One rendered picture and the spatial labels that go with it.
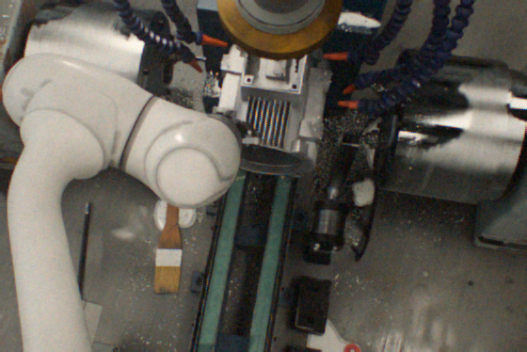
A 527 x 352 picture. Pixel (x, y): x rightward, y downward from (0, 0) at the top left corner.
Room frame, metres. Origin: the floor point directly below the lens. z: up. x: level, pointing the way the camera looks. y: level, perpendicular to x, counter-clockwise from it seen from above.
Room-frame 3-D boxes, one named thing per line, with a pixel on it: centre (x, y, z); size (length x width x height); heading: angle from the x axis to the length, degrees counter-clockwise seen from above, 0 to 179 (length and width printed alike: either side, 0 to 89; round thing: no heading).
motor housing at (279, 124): (0.51, -0.03, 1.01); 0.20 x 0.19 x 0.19; 169
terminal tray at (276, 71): (0.55, -0.04, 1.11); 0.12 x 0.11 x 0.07; 169
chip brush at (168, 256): (0.31, 0.17, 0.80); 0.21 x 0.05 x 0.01; 177
